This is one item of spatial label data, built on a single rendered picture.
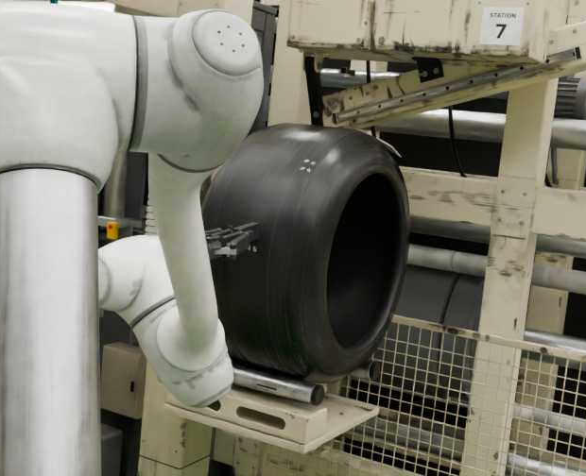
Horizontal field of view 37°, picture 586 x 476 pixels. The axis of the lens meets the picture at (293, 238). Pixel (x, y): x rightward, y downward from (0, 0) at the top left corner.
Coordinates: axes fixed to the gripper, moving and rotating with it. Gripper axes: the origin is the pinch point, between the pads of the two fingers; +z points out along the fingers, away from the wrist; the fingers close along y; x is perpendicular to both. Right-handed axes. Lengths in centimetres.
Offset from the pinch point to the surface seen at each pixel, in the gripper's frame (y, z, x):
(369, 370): -10, 38, 38
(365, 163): -11.4, 26.6, -11.4
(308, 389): -8.8, 10.8, 33.4
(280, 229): -4.8, 4.4, -0.7
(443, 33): -16, 55, -38
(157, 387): 35, 17, 46
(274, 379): -0.5, 11.0, 33.2
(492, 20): -27, 55, -41
